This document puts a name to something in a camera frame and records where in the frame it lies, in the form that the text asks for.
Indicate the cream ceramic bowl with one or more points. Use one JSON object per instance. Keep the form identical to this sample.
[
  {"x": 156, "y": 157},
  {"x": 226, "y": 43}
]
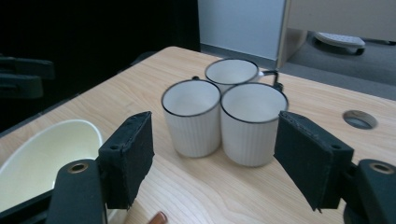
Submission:
[{"x": 37, "y": 161}]

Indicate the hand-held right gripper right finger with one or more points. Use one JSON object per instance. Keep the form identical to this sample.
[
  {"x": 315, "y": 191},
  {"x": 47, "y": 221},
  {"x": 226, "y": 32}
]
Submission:
[{"x": 311, "y": 161}]

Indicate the white ribbed mug black rim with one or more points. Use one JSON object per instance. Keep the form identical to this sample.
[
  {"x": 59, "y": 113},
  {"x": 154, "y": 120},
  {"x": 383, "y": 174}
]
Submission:
[
  {"x": 232, "y": 71},
  {"x": 191, "y": 133},
  {"x": 249, "y": 143}
]

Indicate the round floor device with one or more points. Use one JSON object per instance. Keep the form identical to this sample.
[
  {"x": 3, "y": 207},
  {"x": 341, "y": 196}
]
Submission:
[{"x": 339, "y": 39}]

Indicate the brown wooden spoon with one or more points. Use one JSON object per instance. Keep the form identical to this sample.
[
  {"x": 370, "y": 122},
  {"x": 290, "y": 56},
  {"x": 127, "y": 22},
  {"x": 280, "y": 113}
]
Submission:
[{"x": 158, "y": 219}]

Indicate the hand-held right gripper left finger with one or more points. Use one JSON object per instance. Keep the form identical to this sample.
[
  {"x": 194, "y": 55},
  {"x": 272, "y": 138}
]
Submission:
[{"x": 124, "y": 161}]

